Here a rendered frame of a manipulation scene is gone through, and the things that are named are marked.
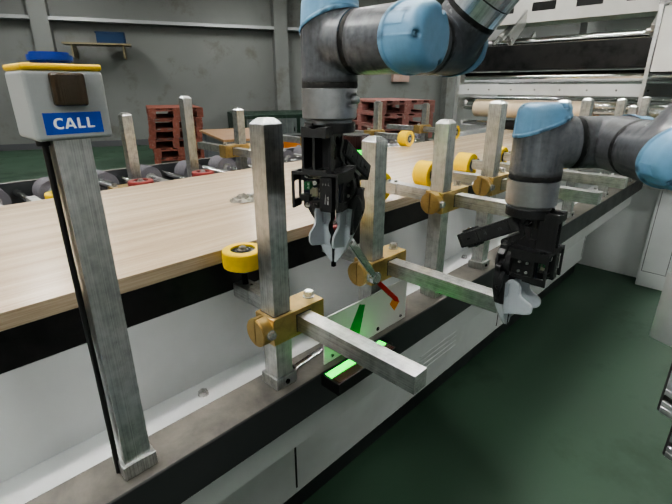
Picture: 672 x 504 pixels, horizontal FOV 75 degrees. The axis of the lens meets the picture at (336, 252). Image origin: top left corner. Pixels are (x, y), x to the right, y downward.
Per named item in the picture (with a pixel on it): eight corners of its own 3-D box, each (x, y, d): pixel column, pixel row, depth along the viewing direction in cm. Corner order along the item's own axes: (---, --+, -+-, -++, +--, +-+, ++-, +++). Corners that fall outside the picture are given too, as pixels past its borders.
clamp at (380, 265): (405, 270, 96) (406, 249, 95) (365, 289, 87) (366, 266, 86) (385, 263, 100) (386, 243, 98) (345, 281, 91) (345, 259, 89)
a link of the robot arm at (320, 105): (316, 88, 64) (369, 88, 61) (317, 121, 65) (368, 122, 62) (291, 88, 57) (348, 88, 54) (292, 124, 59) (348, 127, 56)
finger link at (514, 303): (525, 339, 72) (532, 288, 68) (490, 327, 76) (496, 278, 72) (532, 332, 74) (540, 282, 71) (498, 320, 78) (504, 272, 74)
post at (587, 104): (570, 221, 181) (595, 97, 164) (567, 222, 178) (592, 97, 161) (561, 219, 183) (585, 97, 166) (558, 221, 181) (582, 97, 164)
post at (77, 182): (158, 462, 62) (97, 136, 46) (123, 483, 59) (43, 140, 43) (144, 445, 65) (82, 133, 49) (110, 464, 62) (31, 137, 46)
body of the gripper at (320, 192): (290, 212, 62) (287, 123, 58) (317, 198, 69) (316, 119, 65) (340, 218, 59) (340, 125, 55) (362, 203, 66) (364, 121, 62)
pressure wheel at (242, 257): (268, 290, 92) (265, 239, 88) (265, 308, 85) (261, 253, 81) (229, 291, 92) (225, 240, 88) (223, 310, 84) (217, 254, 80)
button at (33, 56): (81, 71, 44) (77, 52, 43) (34, 70, 41) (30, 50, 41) (68, 72, 46) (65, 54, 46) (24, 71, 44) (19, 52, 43)
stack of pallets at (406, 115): (340, 162, 734) (340, 98, 698) (390, 159, 763) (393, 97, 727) (374, 177, 614) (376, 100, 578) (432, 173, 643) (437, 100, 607)
